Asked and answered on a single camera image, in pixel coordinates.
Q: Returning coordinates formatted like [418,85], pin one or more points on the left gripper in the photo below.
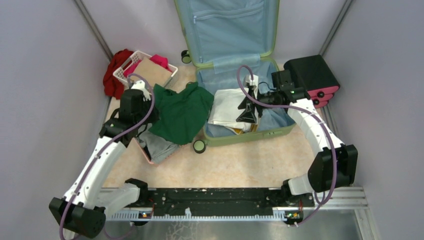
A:
[145,117]

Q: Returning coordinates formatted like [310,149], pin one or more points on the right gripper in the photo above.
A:
[257,100]

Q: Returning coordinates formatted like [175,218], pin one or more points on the yellow patterned garment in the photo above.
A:
[239,131]

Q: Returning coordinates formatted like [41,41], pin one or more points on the white garment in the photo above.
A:
[225,110]

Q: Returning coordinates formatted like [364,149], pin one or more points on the green garment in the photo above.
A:
[181,114]

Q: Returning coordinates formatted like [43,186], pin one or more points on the grey garment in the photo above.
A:
[159,148]

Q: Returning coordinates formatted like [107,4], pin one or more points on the pink plastic basket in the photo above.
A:
[144,151]

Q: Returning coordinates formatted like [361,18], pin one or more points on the black and pink storage stack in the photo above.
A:
[314,75]

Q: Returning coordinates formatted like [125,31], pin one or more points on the green hard-shell suitcase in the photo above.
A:
[222,35]

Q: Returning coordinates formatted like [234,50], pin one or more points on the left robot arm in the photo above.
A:
[82,210]

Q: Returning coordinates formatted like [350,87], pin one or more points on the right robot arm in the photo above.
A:
[335,162]

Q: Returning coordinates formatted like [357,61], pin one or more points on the tan folded cloth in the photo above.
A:
[152,72]

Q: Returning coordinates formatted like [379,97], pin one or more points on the red cloth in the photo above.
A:
[111,85]

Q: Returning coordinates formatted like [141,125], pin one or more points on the magenta cloth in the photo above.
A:
[157,59]

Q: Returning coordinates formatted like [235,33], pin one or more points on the white plastic basket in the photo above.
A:
[137,55]

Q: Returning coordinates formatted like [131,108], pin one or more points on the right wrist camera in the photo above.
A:
[251,81]

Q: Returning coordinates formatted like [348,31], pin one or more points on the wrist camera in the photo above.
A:
[251,81]
[141,86]

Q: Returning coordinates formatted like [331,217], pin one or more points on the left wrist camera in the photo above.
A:
[141,86]

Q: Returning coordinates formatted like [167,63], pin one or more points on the left aluminium corner post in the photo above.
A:
[90,22]

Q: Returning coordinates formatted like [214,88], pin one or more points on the aluminium corner post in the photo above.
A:
[90,22]
[335,26]

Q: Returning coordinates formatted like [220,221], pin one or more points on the right aluminium corner post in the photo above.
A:
[335,26]

